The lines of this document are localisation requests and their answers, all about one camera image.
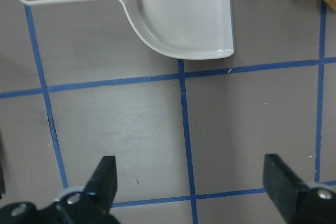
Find beige plastic dustpan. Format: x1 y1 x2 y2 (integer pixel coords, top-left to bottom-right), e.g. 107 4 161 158
20 0 235 60

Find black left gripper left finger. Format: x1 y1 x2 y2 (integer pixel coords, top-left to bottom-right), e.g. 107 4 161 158
1 156 120 223

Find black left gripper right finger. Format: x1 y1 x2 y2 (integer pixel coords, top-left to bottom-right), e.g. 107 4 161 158
263 154 335 223

